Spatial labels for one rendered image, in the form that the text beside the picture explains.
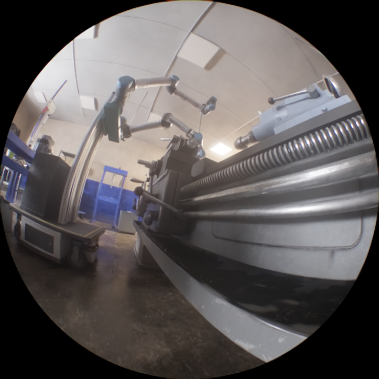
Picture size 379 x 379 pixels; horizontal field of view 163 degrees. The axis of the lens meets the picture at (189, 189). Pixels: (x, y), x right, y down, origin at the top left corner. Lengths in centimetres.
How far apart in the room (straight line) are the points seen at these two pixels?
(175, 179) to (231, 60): 271
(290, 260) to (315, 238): 7
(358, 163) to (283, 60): 300
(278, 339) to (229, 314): 8
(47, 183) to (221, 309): 128
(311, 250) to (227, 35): 288
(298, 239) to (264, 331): 20
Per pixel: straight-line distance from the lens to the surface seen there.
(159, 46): 307
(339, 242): 31
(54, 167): 128
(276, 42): 304
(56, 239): 114
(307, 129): 37
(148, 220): 49
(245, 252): 40
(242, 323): 20
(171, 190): 60
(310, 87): 63
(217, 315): 23
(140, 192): 52
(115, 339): 71
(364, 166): 25
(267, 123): 72
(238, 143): 85
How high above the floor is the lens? 57
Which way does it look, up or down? 15 degrees up
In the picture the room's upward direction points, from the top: 9 degrees clockwise
